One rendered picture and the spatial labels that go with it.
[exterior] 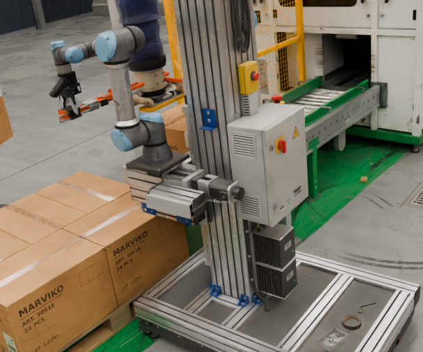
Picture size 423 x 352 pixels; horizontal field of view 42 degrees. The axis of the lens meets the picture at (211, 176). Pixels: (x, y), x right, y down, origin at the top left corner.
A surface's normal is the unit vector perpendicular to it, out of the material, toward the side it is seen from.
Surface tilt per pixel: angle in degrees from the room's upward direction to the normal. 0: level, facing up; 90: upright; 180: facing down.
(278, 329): 0
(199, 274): 0
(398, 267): 0
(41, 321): 90
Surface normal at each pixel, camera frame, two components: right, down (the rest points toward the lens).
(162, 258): 0.76, 0.19
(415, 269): -0.11, -0.90
